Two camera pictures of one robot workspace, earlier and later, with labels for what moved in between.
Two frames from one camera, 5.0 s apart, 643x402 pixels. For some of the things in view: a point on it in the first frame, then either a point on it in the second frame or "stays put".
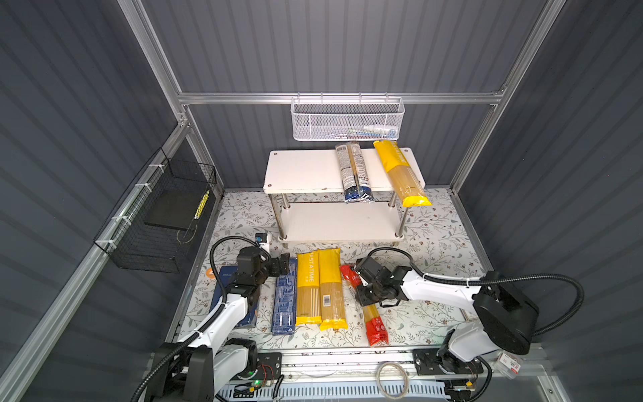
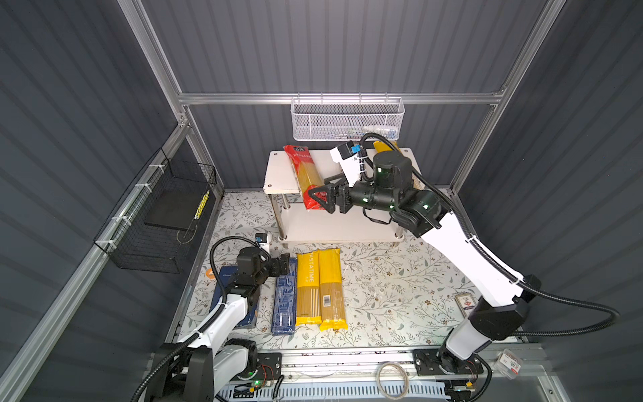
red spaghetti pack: x=376 y=325 -> x=308 y=175
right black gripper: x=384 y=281 -> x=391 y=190
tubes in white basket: x=367 y=131 stays put
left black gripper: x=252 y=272 stays put
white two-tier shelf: x=317 y=171 stays put
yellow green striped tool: x=202 y=204 stays put
